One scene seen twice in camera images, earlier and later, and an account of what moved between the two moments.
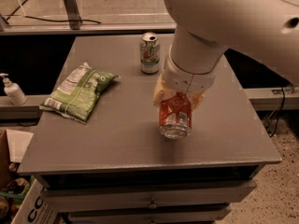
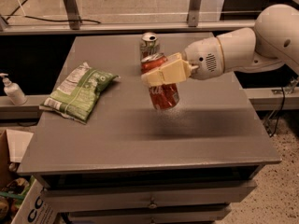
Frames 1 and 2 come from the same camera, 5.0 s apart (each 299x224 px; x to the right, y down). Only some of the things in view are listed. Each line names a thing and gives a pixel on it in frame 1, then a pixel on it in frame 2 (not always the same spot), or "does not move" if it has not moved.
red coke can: x=176 y=116 -> x=163 y=96
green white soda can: x=149 y=53 does not move
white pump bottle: x=13 y=91 does not move
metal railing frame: x=75 y=24 does not move
